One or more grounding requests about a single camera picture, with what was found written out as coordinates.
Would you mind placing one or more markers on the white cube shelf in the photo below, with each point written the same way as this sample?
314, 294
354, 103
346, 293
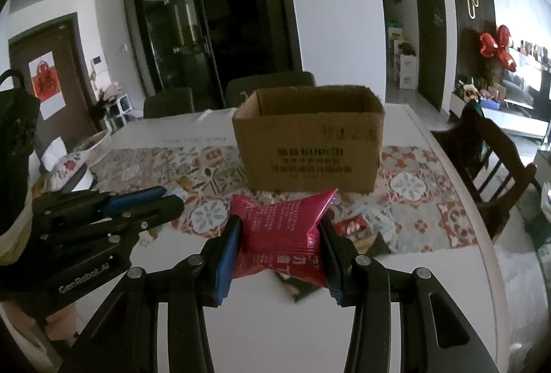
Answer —
119, 110

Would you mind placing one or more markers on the stacked hallway storage boxes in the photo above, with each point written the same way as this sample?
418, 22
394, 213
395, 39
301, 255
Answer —
404, 63

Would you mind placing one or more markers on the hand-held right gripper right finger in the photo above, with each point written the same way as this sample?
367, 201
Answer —
333, 265

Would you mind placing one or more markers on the red foil balloon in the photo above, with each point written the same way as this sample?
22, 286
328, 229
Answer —
495, 46

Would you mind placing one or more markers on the dark sliding glass door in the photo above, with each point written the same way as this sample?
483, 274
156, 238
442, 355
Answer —
236, 11

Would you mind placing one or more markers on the dark cloth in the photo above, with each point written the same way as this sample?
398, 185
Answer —
17, 149

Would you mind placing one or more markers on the dark green snack packet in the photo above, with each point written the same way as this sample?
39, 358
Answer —
301, 289

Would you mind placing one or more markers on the white plastic basket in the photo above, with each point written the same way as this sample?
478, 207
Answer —
97, 147

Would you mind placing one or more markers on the magenta red snack packet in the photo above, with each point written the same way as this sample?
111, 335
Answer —
280, 235

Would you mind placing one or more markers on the brown entrance door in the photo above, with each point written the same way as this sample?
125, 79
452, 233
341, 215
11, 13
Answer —
73, 67

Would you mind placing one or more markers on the dried flower bouquet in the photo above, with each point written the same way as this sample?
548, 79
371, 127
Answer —
101, 104

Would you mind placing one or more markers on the white wall intercom panel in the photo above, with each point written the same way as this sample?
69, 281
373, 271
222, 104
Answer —
100, 70

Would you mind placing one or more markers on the red and white door poster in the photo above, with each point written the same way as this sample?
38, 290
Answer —
46, 84

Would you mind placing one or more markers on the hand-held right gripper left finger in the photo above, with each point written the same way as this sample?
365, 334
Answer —
226, 265

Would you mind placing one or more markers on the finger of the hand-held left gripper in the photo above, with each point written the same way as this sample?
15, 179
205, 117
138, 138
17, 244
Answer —
159, 211
133, 198

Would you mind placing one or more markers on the row of shelf ornaments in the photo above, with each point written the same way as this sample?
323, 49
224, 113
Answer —
533, 52

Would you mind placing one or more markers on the white floral patterned tablecloth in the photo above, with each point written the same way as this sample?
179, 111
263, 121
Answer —
430, 269

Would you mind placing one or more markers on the brown cardboard box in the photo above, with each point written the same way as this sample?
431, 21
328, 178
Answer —
310, 140

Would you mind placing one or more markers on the dark green dining chair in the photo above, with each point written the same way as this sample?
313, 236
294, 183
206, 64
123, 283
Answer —
168, 104
271, 89

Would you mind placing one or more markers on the clear snack bar packet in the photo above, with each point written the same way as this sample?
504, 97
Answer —
177, 194

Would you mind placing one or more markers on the red and white snack packet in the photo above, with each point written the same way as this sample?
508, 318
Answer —
349, 225

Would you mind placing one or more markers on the dark wooden slatted chair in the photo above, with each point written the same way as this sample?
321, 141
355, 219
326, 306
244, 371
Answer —
490, 166

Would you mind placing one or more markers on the black snack packet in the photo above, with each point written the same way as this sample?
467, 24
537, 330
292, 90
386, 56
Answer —
373, 246

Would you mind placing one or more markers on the dark interior door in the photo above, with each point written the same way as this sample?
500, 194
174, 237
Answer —
430, 33

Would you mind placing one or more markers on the floral tissue box cover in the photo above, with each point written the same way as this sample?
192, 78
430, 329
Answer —
62, 166

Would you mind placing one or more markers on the white round electric cooker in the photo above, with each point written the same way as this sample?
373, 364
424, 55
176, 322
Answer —
81, 181

